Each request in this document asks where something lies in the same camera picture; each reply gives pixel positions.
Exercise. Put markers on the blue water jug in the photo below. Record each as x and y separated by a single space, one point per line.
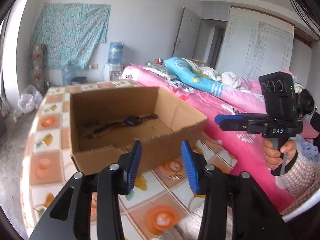
115 54

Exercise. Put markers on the white plastic bag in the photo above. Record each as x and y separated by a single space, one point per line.
30 100

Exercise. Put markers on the white door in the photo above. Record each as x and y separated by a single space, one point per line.
187 34

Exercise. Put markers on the white water dispenser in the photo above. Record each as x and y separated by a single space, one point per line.
112 72

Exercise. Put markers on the white wardrobe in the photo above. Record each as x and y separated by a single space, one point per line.
255 44

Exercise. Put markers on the right hand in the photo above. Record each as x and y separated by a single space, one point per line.
272 156

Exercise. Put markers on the white fluffy towel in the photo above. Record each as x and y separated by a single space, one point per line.
189 227

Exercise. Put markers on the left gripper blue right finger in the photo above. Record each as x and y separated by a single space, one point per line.
191 166

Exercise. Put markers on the pink floral blanket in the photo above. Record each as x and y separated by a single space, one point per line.
246 148

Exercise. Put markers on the pink strap smart watch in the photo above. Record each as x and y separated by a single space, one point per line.
131 120

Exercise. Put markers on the blue patterned pillow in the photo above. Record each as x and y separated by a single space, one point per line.
184 72

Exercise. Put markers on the patterned tile tablecloth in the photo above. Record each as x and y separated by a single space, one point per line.
161 196

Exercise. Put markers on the floral teal wall cloth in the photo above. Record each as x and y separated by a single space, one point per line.
69 32

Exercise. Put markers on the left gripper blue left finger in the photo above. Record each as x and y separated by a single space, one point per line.
132 165

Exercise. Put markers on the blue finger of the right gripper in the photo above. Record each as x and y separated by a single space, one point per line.
234 125
230 117

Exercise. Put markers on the brown cardboard box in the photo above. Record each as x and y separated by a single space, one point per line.
160 138

